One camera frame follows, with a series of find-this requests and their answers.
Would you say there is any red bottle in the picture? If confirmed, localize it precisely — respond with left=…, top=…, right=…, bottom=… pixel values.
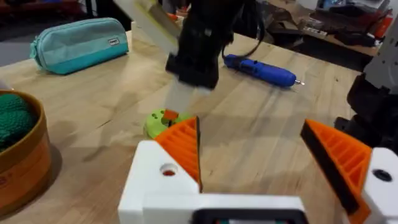
left=374, top=10, right=394, bottom=40

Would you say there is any heap of clutter on side table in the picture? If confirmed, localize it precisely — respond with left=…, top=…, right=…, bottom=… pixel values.
left=266, top=0, right=393, bottom=48

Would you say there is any teal zip pencil case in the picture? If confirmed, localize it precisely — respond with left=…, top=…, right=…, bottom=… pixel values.
left=29, top=17, right=130, bottom=76

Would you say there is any black cable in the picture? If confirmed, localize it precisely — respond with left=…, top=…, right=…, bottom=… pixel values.
left=221, top=12, right=267, bottom=60

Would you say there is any orange tub with green toys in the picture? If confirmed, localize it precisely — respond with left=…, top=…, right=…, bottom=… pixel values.
left=0, top=89, right=53, bottom=219

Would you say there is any green disc with holes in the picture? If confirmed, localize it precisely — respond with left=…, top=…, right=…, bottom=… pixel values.
left=143, top=108, right=192, bottom=140

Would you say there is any blue electric screwdriver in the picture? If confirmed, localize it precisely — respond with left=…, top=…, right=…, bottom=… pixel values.
left=223, top=53, right=306, bottom=89

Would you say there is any white orange left gripper left finger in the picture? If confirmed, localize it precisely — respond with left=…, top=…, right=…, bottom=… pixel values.
left=118, top=116, right=203, bottom=224

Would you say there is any white orange left gripper right finger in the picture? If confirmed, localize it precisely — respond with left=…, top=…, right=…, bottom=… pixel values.
left=299, top=118, right=398, bottom=224

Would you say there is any flat wrist plate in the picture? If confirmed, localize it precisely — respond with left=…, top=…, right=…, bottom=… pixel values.
left=113, top=0, right=182, bottom=56

